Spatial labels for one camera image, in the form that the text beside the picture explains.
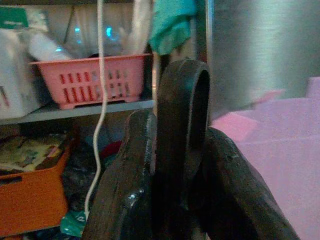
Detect teal printed plastic bag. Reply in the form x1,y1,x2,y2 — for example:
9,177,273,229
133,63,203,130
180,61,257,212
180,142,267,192
59,210,89,238

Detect dark plastic bag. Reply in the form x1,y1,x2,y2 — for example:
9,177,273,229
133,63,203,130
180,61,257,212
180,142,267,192
62,142,103,212

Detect pink plastic slotted basket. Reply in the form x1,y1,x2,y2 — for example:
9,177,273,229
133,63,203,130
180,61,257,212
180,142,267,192
29,53,153,110

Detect pink foam sheet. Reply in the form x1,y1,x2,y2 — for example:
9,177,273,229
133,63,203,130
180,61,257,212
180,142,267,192
211,76,320,240

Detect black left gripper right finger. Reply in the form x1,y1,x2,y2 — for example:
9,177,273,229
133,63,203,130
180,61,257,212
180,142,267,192
189,126,301,240

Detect red cloth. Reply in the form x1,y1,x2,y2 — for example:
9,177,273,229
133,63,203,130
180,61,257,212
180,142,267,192
101,140,123,161

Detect teal hanging cloth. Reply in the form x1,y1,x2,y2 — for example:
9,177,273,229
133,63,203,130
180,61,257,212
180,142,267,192
148,0,198,56

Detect orange plastic basket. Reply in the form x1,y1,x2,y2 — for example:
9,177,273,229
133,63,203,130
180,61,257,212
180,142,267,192
0,138,72,237

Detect white hanging power cable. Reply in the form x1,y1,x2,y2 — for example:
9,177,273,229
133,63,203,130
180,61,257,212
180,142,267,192
84,0,109,221

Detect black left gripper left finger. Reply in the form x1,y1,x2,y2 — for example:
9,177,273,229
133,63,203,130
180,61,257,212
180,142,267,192
82,109,158,240

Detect metal shelf rack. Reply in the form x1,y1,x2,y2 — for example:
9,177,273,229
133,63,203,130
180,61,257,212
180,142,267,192
0,99,157,126

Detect clear plastic bag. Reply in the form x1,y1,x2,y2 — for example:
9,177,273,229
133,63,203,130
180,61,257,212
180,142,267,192
47,3,151,58

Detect white cardboard box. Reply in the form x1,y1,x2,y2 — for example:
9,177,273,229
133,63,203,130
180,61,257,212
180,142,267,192
0,27,42,120

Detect white plastic bottle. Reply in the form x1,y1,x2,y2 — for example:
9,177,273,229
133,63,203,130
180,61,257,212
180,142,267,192
27,32,72,62

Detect green labelled box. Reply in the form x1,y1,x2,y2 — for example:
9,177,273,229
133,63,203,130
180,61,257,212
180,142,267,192
0,6,28,28

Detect printed paper packets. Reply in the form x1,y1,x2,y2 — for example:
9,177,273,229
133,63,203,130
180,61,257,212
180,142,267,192
0,134,67,173

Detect silver steel refrigerator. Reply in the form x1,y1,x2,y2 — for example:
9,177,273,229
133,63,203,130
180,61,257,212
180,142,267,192
206,0,320,123

